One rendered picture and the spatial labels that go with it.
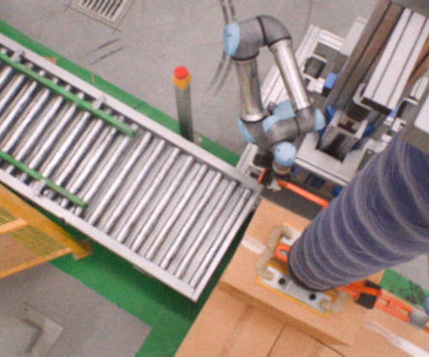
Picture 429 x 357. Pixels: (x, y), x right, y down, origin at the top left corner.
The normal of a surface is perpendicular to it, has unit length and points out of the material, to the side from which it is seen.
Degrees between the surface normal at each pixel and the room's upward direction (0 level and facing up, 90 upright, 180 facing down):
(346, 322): 1
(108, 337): 0
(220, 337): 0
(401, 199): 70
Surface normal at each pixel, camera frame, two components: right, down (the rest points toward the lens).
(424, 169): -0.88, 0.34
